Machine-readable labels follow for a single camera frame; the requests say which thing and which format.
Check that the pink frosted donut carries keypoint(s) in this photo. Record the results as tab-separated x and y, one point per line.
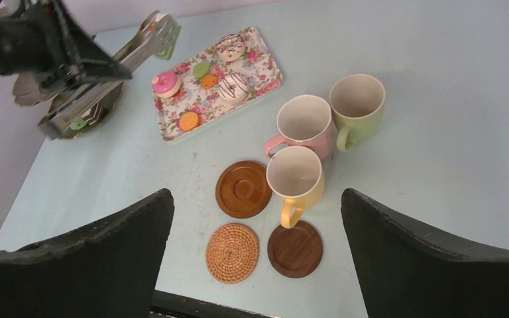
166	84

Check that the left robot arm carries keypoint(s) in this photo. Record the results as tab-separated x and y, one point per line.
18	48

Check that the three-tier dark dessert stand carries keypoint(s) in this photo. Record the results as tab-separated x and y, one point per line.
67	106

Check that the green layered cake slice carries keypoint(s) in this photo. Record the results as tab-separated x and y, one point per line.
168	43

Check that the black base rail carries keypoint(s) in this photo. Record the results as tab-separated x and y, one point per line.
166	304

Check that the green mug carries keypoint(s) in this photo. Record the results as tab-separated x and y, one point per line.
357	102

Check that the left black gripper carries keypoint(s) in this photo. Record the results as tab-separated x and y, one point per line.
76	59

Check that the green round cake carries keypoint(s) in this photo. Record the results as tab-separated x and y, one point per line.
78	124

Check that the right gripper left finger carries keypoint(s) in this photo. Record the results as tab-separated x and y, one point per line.
107	268

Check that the white chocolate-drizzled donut upper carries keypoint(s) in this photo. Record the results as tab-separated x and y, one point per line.
230	47

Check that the woven rattan coaster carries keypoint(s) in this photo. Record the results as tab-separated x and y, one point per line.
232	253

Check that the orange round biscuit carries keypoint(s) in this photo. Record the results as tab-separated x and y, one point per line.
189	121

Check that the white chocolate-drizzled donut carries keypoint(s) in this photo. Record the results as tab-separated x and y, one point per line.
230	47
233	88

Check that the yellow mug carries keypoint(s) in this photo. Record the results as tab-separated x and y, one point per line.
295	174

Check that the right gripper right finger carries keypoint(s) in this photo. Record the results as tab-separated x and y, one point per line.
407	268

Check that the small orange macaron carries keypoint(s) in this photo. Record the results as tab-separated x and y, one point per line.
208	81

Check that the dark brown wooden coaster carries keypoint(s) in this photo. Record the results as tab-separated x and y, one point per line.
295	252

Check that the light brown wooden coaster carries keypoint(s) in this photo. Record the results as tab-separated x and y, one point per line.
242	190

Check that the white chocolate-drizzled donut lower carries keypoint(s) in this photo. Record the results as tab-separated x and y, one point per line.
233	88

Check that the pink mug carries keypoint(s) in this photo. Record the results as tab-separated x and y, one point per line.
304	120

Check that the green macaron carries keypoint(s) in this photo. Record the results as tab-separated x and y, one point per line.
201	69

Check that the floral rectangular tray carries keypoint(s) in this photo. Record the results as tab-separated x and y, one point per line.
257	64

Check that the chocolate cake slice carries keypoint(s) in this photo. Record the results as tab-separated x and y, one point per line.
93	115

